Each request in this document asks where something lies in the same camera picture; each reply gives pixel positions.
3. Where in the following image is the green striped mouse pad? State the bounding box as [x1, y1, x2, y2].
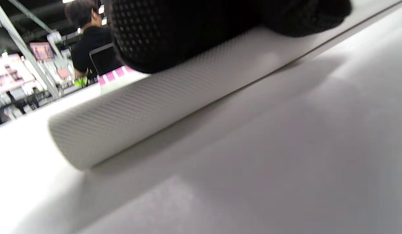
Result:
[48, 0, 402, 170]

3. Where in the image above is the grey metal frame beam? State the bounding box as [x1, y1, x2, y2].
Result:
[0, 0, 63, 99]

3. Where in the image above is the dark chair with grey rim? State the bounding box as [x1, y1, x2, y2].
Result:
[89, 42, 123, 77]

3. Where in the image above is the person's left hand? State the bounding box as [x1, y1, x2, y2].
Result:
[105, 0, 352, 73]

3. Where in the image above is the computer monitor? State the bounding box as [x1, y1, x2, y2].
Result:
[30, 42, 55, 60]

